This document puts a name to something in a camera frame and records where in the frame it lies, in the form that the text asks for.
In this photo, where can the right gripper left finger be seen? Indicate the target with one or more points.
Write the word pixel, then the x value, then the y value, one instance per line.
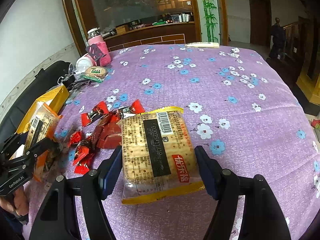
pixel 57 217

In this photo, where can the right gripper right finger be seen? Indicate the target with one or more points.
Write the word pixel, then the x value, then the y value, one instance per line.
pixel 262 216

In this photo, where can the red cartoon candy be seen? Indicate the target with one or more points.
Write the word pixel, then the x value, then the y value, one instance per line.
pixel 84 165
pixel 83 150

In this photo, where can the dark red chocolate bar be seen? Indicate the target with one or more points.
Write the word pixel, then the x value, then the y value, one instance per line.
pixel 75 138
pixel 107 133

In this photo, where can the red black candy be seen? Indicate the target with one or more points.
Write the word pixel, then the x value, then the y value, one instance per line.
pixel 96 113
pixel 134 109

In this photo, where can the yellow saltine cracker pack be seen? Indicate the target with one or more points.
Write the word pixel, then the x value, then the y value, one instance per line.
pixel 158 157

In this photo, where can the orange cracker pack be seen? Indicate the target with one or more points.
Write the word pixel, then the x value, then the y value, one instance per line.
pixel 41 128

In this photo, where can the person's left hand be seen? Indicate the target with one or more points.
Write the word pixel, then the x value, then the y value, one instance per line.
pixel 19 204

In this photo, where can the eyeglasses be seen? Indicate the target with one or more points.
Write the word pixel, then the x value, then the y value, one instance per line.
pixel 78 84

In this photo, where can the small black device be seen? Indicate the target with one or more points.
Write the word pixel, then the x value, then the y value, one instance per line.
pixel 66 80

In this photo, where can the purple floral tablecloth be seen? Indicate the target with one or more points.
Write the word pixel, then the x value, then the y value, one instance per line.
pixel 239 110

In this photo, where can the round biscuit green pack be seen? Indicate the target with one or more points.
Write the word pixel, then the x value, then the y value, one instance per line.
pixel 95 73

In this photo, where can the white round lidded container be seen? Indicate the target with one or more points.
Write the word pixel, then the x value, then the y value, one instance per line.
pixel 83 63

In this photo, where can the pink sleeved glass bottle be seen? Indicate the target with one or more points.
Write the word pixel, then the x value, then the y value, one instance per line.
pixel 97 48

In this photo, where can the cream remote control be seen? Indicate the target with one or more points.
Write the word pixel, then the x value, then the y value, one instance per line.
pixel 214 45

